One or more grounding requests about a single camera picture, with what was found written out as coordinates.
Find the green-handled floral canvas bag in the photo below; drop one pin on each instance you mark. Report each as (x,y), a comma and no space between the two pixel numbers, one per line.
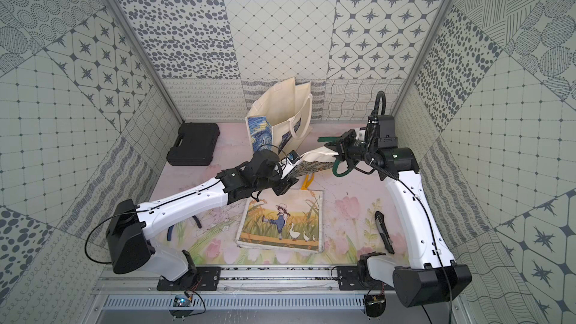
(317,160)

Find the black plastic tool case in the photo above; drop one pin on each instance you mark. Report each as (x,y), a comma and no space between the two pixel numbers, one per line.
(195,145)

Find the left green circuit board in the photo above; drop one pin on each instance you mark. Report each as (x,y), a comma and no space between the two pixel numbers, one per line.
(181,307)

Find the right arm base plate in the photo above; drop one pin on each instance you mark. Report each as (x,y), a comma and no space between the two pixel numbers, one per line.
(357,278)

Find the right round circuit board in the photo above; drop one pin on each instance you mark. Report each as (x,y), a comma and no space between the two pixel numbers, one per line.
(374,305)

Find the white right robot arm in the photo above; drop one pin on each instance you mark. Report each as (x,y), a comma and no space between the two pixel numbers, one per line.
(432,275)

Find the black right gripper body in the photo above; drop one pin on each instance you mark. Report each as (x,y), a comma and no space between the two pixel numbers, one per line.
(352,150)

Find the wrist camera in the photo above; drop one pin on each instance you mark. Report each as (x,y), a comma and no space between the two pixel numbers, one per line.
(360,134)
(292,158)

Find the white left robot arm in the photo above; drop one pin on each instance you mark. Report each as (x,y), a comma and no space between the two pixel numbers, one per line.
(132,228)

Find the starry night canvas bag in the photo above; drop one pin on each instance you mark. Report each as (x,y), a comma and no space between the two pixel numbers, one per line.
(280,119)

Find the aluminium mounting rail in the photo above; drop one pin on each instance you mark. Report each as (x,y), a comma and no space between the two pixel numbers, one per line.
(235,279)

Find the yellow-handled cartoon canvas bag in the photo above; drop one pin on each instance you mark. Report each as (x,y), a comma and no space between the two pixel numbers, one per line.
(292,221)

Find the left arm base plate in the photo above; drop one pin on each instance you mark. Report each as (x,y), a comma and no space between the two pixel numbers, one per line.
(203,278)

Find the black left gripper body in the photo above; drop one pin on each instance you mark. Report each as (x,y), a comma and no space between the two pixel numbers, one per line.
(286,181)

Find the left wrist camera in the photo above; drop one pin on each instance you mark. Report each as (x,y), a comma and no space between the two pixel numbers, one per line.
(292,158)

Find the blue-handled pliers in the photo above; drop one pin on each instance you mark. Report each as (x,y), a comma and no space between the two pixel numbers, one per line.
(180,230)

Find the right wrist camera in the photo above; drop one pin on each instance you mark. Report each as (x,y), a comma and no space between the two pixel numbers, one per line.
(360,134)

